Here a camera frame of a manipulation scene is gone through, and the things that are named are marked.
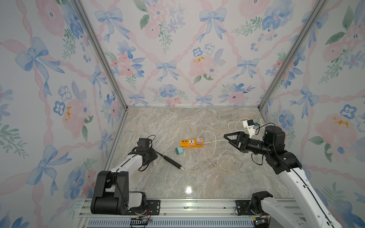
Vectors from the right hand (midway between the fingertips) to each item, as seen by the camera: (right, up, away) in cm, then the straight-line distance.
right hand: (227, 139), depth 67 cm
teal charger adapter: (-24, -11, +26) cm, 37 cm away
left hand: (-40, -13, +25) cm, 49 cm away
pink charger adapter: (-10, -5, +27) cm, 29 cm away
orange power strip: (-16, -7, +28) cm, 33 cm away
